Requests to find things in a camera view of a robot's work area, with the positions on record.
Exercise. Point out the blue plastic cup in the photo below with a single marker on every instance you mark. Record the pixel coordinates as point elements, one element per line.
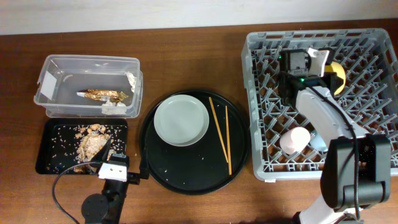
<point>317,142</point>

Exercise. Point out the white label on bin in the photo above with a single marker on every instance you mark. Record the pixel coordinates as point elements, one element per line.
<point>48,85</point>

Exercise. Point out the wooden chopstick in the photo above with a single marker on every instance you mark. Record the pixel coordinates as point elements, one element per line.
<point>228,142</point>
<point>218,128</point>

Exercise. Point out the clear plastic bin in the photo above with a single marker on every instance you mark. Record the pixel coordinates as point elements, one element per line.
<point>81,72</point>

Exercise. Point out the pile of food scraps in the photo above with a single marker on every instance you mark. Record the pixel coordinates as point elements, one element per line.
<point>91,140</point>

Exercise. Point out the black rectangular tray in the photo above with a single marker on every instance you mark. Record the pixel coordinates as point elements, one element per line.
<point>59,144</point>

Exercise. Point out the crumpled white tissue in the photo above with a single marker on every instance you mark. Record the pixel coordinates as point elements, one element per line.
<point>113,108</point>

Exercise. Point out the yellow bowl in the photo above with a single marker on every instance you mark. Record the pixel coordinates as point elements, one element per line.
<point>337,68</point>

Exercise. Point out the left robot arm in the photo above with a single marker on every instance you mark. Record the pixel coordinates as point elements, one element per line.
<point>106,207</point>

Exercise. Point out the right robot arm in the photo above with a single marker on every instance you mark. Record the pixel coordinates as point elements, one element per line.
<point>357,173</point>

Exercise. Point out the gold foil wrapper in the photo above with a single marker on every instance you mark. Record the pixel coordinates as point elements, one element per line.
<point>103,95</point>

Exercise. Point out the grey dishwasher rack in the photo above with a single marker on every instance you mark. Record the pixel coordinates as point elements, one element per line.
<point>369,96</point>

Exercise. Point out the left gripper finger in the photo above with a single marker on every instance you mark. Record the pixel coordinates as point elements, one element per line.
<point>102,154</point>
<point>144,165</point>

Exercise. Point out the pink plastic cup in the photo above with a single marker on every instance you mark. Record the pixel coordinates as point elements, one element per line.
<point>294,140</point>

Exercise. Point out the grey-green plate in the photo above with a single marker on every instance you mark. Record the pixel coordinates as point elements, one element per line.
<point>181,120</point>

